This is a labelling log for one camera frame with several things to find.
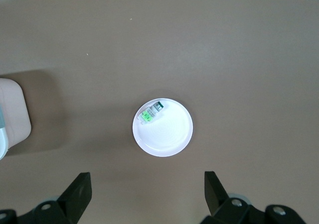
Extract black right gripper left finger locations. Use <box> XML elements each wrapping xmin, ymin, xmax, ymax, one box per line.
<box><xmin>0</xmin><ymin>172</ymin><xmax>93</xmax><ymax>224</ymax></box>

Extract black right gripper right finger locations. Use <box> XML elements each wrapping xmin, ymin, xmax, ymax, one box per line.
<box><xmin>201</xmin><ymin>171</ymin><xmax>306</xmax><ymax>224</ymax></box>

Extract pale pink round plate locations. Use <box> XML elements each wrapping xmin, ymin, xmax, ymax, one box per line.
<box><xmin>132</xmin><ymin>98</ymin><xmax>194</xmax><ymax>157</ymax></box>

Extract pink box with white lid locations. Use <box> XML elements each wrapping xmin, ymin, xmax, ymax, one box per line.
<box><xmin>0</xmin><ymin>78</ymin><xmax>32</xmax><ymax>160</ymax></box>

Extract green and clear switch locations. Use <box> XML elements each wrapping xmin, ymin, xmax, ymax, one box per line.
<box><xmin>136</xmin><ymin>101</ymin><xmax>165</xmax><ymax>125</ymax></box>

